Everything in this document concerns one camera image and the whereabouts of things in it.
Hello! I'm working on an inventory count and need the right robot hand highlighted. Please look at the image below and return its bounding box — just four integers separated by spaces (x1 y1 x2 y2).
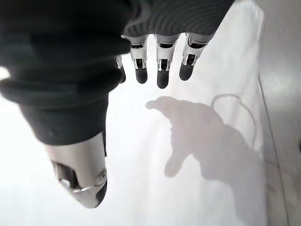
0 0 235 210

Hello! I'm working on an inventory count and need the white bed sheet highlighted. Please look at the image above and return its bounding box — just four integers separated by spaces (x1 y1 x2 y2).
0 0 269 226

